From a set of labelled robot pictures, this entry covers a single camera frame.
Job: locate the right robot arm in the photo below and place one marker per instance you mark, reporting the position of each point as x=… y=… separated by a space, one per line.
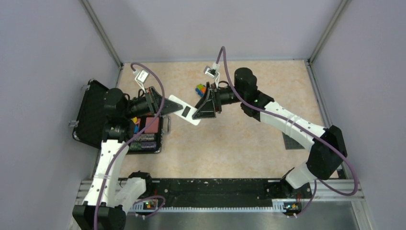
x=321 y=142

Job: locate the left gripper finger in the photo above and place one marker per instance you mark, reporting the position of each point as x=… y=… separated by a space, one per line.
x=169 y=108
x=158 y=99

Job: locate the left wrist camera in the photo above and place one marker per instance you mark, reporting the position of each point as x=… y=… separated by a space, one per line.
x=141 y=77

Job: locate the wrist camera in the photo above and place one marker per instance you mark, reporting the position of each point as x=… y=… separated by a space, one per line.
x=213 y=73
x=141 y=77

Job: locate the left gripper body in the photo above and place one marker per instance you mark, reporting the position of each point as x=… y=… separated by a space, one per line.
x=155 y=107

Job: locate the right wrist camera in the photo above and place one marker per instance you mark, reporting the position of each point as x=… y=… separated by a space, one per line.
x=213 y=73

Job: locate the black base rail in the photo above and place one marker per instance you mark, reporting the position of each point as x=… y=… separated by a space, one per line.
x=223 y=195

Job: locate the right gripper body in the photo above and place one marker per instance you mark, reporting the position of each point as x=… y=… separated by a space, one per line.
x=217 y=96

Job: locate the black open case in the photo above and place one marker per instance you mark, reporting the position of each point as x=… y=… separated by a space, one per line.
x=101 y=123

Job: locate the grey brick baseplate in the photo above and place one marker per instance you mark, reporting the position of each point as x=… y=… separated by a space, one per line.
x=291 y=144

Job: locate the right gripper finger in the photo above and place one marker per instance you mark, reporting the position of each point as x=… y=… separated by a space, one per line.
x=204 y=113
x=205 y=103

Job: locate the white remote control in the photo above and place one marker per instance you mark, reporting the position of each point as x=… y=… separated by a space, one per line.
x=187 y=111

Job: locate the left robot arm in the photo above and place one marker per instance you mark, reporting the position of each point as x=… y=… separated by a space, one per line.
x=103 y=208

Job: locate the colourful toy car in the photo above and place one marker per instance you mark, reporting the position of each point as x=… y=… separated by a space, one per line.
x=200 y=90

